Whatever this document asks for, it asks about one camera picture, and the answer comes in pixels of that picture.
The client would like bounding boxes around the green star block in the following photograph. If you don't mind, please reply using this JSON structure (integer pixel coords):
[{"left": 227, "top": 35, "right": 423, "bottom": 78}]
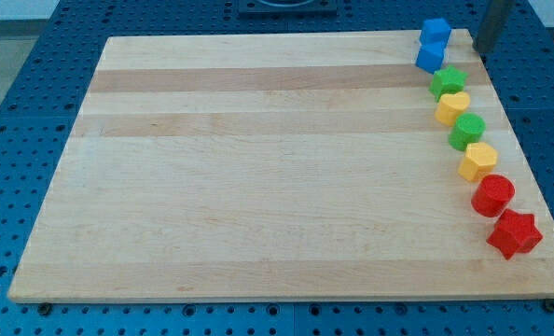
[{"left": 429, "top": 65, "right": 468, "bottom": 102}]

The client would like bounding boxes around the red star block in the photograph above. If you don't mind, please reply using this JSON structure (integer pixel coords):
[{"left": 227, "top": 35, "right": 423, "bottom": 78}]
[{"left": 487, "top": 209, "right": 544, "bottom": 259}]

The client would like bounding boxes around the light wooden board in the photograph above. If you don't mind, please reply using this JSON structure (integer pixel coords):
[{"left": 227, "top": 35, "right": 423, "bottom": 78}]
[{"left": 7, "top": 29, "right": 554, "bottom": 303}]

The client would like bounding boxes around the yellow heart block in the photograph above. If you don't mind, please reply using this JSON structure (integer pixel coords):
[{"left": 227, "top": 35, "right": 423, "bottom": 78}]
[{"left": 435, "top": 91, "right": 471, "bottom": 126}]

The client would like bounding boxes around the blue block lower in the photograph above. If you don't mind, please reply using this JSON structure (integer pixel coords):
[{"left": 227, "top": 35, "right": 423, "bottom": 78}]
[{"left": 415, "top": 42, "right": 446, "bottom": 74}]

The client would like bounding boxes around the green cylinder block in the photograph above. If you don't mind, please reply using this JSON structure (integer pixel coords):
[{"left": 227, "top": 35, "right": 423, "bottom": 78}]
[{"left": 448, "top": 113, "right": 486, "bottom": 151}]

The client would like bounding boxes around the yellow hexagon block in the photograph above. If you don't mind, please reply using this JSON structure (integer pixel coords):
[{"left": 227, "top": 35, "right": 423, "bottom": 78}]
[{"left": 458, "top": 142, "right": 498, "bottom": 182}]

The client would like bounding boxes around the blue cube block upper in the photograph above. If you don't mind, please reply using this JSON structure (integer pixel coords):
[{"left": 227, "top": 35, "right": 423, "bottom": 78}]
[{"left": 419, "top": 18, "right": 451, "bottom": 45}]

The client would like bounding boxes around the red cylinder block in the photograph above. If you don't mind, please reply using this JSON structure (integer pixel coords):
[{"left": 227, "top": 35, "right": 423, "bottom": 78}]
[{"left": 471, "top": 175, "right": 516, "bottom": 217}]

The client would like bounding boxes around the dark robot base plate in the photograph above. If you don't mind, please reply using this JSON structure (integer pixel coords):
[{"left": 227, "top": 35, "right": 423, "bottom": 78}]
[{"left": 235, "top": 0, "right": 338, "bottom": 15}]

